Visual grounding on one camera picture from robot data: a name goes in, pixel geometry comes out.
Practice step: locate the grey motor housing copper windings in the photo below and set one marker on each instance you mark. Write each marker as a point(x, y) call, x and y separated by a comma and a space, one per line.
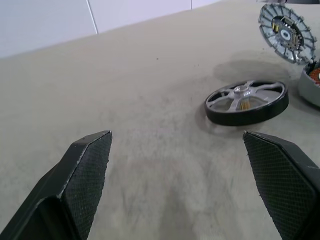
point(307, 90)

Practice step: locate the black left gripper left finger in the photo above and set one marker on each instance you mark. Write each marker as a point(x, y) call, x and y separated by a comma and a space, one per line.
point(75, 185)

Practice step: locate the black rimmed silver spoked rotor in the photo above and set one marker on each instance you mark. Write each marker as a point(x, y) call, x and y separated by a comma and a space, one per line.
point(250, 118)

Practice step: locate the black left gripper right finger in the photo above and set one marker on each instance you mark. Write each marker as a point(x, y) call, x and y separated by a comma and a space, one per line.
point(280, 180)

